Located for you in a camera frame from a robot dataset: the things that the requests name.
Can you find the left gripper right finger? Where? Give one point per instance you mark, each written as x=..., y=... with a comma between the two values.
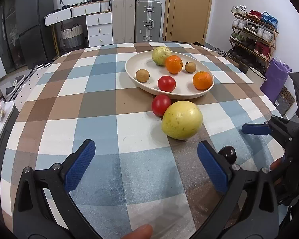
x=259, y=217

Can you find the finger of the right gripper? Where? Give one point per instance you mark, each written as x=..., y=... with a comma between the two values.
x=282, y=130

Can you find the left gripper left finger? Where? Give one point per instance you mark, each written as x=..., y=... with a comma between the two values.
x=43, y=207

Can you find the dark chestnut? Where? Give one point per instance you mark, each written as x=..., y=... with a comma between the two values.
x=228, y=152

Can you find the orange mandarin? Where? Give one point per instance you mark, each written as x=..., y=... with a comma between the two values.
x=202, y=80
x=173, y=64

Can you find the small brown longan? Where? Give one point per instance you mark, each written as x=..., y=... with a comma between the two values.
x=190, y=67

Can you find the red cherry tomato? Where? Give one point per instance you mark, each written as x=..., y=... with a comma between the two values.
x=167, y=83
x=160, y=104

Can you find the yellow green guava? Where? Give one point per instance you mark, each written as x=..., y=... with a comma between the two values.
x=160, y=54

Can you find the brown longan fruit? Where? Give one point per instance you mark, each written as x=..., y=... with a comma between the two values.
x=142, y=75

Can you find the right hand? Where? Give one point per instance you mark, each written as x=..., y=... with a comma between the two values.
x=274, y=165

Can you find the left hand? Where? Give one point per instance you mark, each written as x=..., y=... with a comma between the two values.
x=143, y=232

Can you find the white enamel bucket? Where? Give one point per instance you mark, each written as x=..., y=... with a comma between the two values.
x=257, y=77

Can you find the purple bag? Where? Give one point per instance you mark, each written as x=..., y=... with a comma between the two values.
x=276, y=76

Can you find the wooden shoe rack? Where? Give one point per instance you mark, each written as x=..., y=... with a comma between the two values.
x=253, y=38

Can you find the cream round plate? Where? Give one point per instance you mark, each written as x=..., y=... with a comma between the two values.
x=184, y=81

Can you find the checkered tablecloth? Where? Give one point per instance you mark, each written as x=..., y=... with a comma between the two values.
x=138, y=175

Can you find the wooden door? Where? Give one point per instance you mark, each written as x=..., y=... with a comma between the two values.
x=186, y=21

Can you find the silver suitcase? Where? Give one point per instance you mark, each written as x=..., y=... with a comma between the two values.
x=148, y=21

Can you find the woven laundry basket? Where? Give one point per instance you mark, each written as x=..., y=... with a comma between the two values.
x=73, y=37

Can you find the beige suitcase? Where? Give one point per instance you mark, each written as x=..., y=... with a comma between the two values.
x=123, y=21

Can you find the white drawer desk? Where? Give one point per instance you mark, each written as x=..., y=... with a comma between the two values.
x=96, y=18

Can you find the black refrigerator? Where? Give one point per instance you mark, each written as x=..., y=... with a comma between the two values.
x=35, y=37

